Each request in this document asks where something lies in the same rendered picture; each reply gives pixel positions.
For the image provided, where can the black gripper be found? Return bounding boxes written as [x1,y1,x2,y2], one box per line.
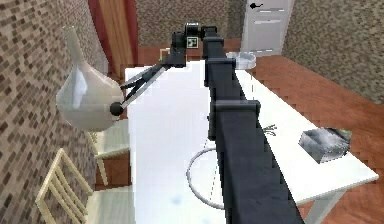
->
[109,31,188,117]

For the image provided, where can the clear glass bowl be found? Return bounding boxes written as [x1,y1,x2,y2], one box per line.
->
[225,51,257,70]

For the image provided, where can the small grey keys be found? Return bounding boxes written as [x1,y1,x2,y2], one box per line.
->
[263,124,278,137]

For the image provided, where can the clear round glass plate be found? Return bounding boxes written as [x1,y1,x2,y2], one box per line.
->
[185,147,226,211]

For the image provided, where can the white long-necked vase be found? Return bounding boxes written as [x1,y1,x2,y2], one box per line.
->
[55,26,125,132]

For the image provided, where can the grey metal box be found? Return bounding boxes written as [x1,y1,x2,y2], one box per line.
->
[298,127,352,164]

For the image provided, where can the white room door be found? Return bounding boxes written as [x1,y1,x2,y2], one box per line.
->
[240,0,296,57]

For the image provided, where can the cream wooden chair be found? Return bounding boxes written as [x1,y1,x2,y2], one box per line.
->
[85,119,132,187]
[35,148,136,224]

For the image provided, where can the orange wooden door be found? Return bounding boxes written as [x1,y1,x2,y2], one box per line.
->
[87,0,140,75]

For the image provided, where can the white table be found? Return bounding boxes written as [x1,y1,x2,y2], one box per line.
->
[124,59,380,224]

